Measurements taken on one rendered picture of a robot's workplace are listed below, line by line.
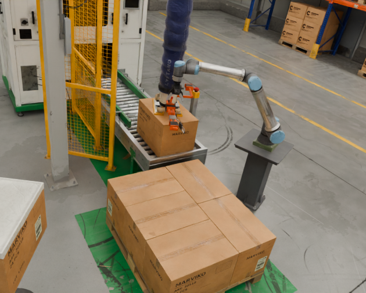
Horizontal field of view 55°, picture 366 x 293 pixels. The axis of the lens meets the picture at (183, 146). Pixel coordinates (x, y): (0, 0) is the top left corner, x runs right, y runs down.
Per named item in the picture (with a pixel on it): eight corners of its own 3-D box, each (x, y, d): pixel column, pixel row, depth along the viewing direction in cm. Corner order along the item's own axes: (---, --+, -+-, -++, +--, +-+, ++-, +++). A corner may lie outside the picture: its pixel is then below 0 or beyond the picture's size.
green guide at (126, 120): (79, 76, 509) (79, 70, 505) (86, 75, 515) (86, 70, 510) (122, 129, 399) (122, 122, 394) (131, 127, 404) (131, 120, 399)
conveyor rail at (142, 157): (77, 86, 516) (77, 73, 506) (81, 85, 518) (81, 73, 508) (146, 175, 356) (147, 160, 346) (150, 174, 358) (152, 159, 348)
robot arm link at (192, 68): (198, 62, 312) (185, 60, 310) (200, 66, 302) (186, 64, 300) (197, 72, 317) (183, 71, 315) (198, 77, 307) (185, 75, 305)
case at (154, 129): (136, 131, 400) (139, 99, 380) (167, 126, 420) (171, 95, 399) (159, 159, 358) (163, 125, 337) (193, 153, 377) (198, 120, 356)
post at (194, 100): (180, 161, 459) (192, 90, 407) (185, 160, 462) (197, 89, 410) (183, 164, 454) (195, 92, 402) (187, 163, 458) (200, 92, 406)
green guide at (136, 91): (114, 74, 536) (114, 68, 532) (121, 73, 541) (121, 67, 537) (164, 122, 425) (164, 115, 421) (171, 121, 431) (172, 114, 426)
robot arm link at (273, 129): (282, 132, 358) (257, 69, 321) (288, 140, 343) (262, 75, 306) (268, 139, 360) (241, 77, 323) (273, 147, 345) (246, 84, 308)
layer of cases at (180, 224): (106, 211, 341) (107, 179, 321) (192, 188, 391) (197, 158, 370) (164, 316, 259) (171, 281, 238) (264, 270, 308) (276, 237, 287)
